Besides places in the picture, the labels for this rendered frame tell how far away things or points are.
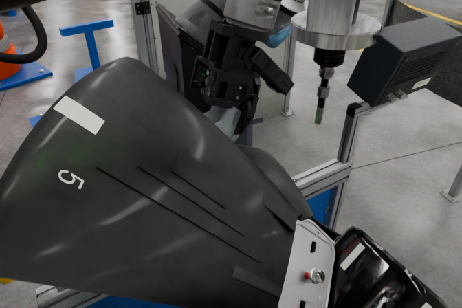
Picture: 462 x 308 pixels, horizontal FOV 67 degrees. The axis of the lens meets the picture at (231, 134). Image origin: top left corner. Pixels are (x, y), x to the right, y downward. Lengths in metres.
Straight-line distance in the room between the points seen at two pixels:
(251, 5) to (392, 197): 2.04
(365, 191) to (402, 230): 0.33
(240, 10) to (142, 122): 0.26
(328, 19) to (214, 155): 0.14
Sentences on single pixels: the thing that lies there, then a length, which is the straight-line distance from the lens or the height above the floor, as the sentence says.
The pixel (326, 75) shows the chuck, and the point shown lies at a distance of 0.32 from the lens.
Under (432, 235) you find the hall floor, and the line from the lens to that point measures 2.29.
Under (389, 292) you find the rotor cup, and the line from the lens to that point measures 0.37.
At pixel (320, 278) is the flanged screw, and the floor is 1.26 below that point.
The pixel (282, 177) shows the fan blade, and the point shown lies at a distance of 0.57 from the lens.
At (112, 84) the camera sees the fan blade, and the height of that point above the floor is 1.42.
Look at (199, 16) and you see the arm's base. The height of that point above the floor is 1.28.
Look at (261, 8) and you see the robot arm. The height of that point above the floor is 1.42.
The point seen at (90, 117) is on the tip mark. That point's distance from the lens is 0.27.
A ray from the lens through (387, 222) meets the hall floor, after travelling 2.25.
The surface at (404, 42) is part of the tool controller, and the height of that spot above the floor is 1.24.
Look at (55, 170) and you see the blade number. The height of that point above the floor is 1.41.
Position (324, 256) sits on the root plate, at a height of 1.25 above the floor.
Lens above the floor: 1.55
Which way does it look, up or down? 34 degrees down
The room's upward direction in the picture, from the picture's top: straight up
